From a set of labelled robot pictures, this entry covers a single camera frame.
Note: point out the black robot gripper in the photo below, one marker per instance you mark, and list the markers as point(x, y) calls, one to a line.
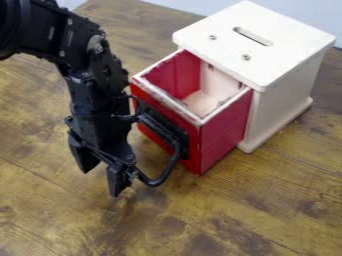
point(97, 132)

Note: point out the red wooden drawer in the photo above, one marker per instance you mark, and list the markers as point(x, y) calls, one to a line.
point(201, 100)

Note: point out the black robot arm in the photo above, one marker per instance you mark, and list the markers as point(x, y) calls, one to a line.
point(38, 28)

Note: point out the white wooden box cabinet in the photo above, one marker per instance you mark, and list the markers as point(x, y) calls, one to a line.
point(270, 52)

